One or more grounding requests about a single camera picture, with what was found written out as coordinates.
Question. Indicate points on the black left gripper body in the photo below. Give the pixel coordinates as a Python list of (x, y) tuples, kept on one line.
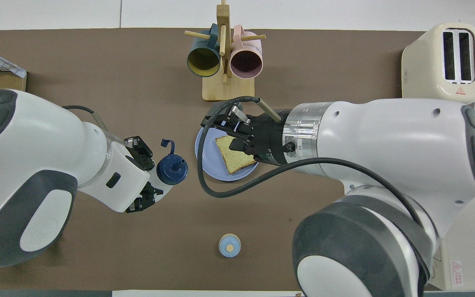
[(136, 162)]

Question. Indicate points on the dark teal mug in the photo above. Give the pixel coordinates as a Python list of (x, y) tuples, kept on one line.
[(203, 62)]

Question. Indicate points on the blue dinner plate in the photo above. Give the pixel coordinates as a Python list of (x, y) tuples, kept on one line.
[(208, 161)]

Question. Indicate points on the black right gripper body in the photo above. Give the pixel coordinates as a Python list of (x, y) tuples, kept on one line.
[(270, 140)]

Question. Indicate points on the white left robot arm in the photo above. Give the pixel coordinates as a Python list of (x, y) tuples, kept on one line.
[(35, 165)]

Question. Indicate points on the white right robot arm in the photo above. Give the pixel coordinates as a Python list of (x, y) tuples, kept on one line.
[(386, 165)]

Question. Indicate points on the pink ribbed mug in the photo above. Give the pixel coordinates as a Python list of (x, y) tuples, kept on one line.
[(245, 64)]

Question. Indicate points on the brown table mat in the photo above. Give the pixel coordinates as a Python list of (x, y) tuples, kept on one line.
[(138, 62)]

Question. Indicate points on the white checked cloth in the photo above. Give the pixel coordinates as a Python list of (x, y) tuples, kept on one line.
[(2, 62)]

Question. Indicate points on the cream two-slot toaster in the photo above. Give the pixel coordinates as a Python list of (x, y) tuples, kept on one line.
[(423, 70)]

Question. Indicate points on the squeeze bottle with navy cap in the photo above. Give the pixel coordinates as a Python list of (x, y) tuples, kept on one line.
[(171, 169)]

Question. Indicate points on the small blue wooden knob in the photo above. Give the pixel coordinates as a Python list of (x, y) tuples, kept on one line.
[(229, 246)]

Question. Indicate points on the white toaster oven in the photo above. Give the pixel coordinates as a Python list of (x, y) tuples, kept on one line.
[(468, 272)]

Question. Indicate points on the wooden mug tree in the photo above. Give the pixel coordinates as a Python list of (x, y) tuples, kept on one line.
[(228, 88)]

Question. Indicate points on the wooden shelf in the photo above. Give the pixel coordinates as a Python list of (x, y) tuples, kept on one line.
[(2, 82)]

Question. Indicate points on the toasted bread slice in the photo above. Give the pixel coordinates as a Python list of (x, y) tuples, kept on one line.
[(233, 159)]

